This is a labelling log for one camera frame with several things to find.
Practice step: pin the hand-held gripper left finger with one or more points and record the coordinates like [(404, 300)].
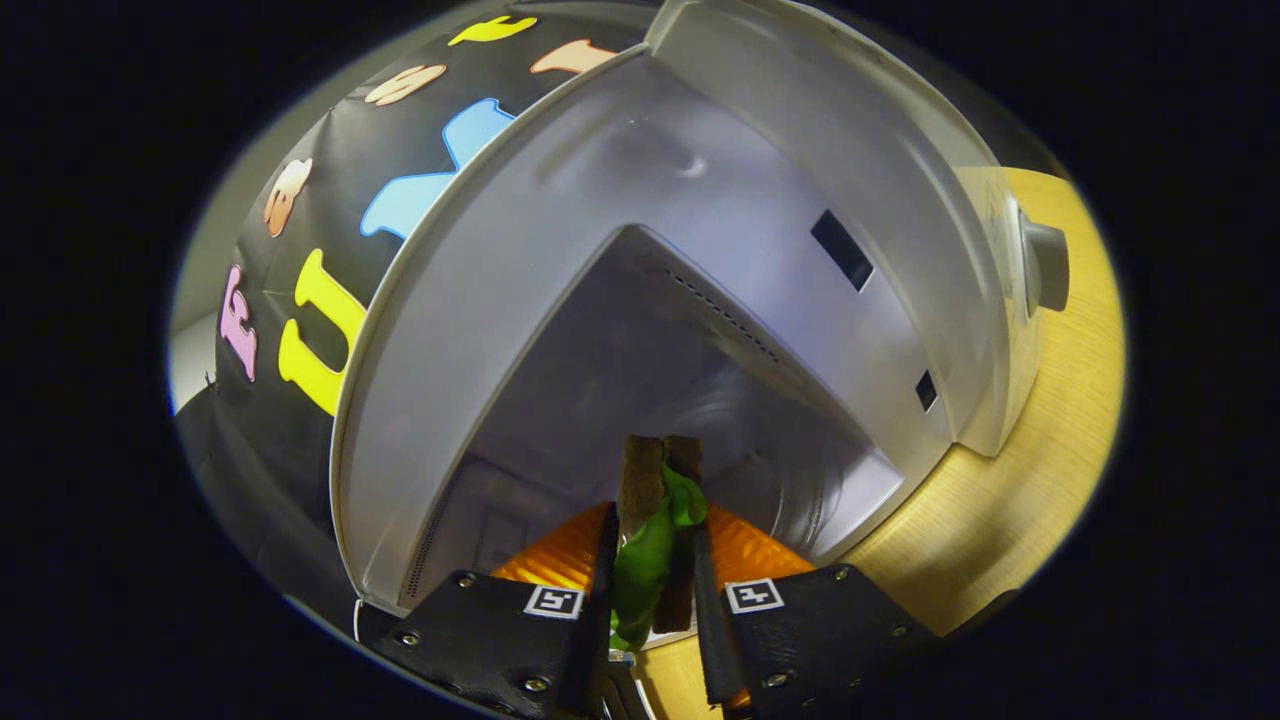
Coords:
[(598, 620)]

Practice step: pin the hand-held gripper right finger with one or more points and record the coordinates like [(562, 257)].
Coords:
[(708, 640)]

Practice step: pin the brown bread lettuce sandwich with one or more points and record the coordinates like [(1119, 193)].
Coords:
[(645, 560)]

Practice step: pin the white microwave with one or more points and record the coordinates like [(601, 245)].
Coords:
[(620, 200)]

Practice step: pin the black backdrop cloth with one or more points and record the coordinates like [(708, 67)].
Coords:
[(330, 180)]

